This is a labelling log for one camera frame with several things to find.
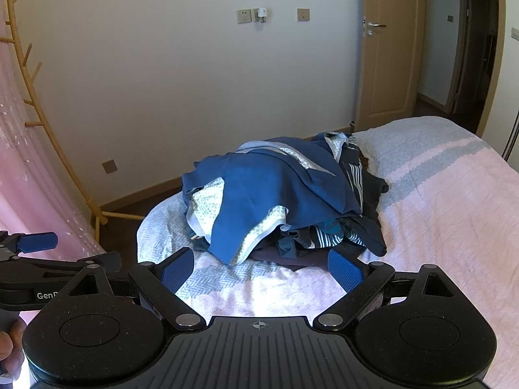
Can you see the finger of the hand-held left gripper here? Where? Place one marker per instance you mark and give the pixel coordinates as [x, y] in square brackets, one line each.
[48, 266]
[38, 242]

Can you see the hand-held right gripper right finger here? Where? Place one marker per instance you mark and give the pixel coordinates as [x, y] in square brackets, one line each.
[344, 271]

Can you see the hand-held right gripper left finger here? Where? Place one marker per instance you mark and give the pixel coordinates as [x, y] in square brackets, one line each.
[176, 271]

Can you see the blue shirt with patterned trim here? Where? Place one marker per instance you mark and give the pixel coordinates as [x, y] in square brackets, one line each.
[259, 182]

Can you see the person's left hand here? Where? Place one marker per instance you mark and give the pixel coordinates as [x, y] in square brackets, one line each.
[10, 344]

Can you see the teal striped garment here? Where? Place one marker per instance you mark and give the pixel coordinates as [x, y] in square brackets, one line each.
[324, 238]

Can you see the dark navy garment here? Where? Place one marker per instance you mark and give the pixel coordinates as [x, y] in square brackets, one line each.
[292, 251]

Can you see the wooden coat rack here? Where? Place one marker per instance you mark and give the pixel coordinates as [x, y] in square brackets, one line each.
[98, 214]

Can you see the pink curtain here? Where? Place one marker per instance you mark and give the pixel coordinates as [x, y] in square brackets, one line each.
[24, 170]

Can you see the black garment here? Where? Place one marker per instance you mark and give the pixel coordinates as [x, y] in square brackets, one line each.
[373, 190]

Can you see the navy striped garment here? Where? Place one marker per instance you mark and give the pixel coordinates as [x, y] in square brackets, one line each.
[353, 178]

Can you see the pink and white bed cover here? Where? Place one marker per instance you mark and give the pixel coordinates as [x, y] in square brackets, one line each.
[425, 210]

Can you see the light wooden door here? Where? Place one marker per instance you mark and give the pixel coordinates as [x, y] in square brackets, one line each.
[389, 69]

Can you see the thin black pole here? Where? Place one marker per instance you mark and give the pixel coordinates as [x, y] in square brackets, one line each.
[510, 140]

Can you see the dark brown door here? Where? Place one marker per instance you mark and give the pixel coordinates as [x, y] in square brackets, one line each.
[478, 48]

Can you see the white plug adapter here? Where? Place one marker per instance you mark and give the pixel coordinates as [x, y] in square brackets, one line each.
[261, 13]

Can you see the beige wall socket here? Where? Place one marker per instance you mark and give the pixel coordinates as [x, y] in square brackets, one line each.
[109, 166]

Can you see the beige wall switch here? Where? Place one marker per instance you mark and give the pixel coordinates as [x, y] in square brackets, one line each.
[303, 14]

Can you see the white wall socket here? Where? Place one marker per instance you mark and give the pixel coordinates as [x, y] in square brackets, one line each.
[243, 16]

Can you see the white wall switch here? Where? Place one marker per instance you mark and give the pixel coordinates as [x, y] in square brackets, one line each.
[515, 32]

